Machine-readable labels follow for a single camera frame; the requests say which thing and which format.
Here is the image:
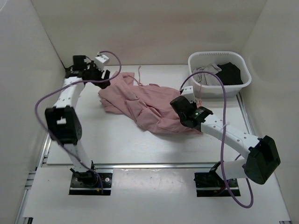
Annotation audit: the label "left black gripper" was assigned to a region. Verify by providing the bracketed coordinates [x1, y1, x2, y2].
[85, 61, 110, 90]

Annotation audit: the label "pink trousers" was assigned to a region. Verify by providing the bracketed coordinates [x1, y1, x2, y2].
[98, 72, 200, 134]

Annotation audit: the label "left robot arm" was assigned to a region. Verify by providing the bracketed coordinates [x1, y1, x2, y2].
[45, 53, 110, 187]

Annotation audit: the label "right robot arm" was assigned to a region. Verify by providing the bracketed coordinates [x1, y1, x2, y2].
[170, 96, 281, 187]

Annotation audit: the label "grey garment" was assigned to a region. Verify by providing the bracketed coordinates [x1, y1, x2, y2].
[192, 63, 222, 86]

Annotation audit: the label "white laundry basket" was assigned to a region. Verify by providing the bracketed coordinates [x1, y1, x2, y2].
[188, 51, 252, 98]

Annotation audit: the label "black garment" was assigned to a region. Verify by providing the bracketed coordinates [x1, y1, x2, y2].
[216, 62, 243, 85]

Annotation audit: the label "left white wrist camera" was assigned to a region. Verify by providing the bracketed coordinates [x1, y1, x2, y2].
[94, 54, 109, 70]

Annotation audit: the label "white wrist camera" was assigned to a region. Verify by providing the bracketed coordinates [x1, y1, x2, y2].
[94, 54, 109, 70]
[180, 86, 196, 104]

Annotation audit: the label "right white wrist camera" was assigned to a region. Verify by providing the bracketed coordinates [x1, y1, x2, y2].
[180, 86, 196, 104]

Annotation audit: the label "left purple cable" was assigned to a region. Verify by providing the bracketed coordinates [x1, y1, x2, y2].
[34, 50, 122, 194]

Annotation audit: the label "purple cable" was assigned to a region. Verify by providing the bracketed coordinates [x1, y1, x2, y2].
[34, 50, 122, 194]
[181, 71, 255, 208]

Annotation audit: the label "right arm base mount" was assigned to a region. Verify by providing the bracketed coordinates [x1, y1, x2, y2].
[194, 162, 230, 197]

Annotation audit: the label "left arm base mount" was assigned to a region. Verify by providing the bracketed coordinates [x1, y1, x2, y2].
[69, 172, 113, 196]

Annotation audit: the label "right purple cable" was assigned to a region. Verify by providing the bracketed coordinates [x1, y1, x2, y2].
[181, 71, 255, 208]

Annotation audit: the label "aluminium frame rail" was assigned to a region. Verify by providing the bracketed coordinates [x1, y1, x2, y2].
[22, 84, 291, 224]

